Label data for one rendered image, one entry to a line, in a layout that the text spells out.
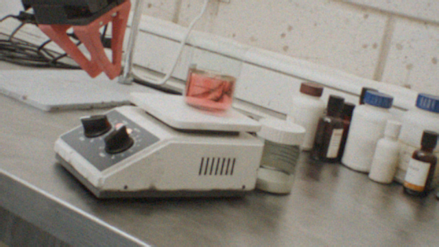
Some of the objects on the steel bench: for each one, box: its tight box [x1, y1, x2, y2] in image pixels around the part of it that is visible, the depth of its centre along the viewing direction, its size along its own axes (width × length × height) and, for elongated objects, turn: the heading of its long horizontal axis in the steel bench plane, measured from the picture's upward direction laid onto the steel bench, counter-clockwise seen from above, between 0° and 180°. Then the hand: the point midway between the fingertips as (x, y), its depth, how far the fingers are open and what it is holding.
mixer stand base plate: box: [0, 70, 168, 111], centre depth 125 cm, size 30×20×1 cm, turn 101°
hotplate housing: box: [54, 106, 264, 198], centre depth 87 cm, size 22×13×8 cm, turn 81°
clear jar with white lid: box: [254, 119, 306, 195], centre depth 93 cm, size 6×6×8 cm
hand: (103, 69), depth 77 cm, fingers closed
